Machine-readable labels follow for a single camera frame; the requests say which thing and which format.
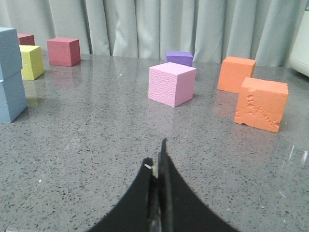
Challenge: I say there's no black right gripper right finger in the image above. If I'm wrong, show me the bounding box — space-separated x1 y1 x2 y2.
158 138 237 232

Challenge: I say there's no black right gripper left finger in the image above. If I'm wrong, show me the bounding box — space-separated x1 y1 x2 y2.
90 158 161 232

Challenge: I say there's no smooth light blue foam cube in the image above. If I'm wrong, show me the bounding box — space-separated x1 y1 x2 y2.
0 72 28 123

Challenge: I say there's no textured light blue foam cube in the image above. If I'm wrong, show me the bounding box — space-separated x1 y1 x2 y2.
0 28 22 81

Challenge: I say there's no pink foam cube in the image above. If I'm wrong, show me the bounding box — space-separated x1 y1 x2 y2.
148 62 197 107

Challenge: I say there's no dented orange foam cube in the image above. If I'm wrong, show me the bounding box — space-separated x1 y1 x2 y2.
234 77 289 133

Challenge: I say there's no orange foam cube far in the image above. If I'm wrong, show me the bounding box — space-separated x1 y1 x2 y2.
217 56 256 93

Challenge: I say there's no purple foam cube right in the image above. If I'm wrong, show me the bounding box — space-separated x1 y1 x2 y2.
165 51 194 67

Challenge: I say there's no red foam cube near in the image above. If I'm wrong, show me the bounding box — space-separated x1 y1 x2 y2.
47 38 81 67

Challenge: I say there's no red foam cube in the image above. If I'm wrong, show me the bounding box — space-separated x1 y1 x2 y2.
17 33 35 45
47 38 81 67

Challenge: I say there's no yellow foam cube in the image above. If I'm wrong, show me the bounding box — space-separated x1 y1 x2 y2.
19 45 44 80

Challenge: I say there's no white appliance at right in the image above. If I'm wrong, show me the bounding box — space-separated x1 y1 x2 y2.
289 1 309 76

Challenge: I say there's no grey curtain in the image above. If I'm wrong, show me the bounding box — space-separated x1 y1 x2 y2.
0 0 306 67

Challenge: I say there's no red foam cube far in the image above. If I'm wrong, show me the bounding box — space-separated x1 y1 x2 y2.
17 33 35 45

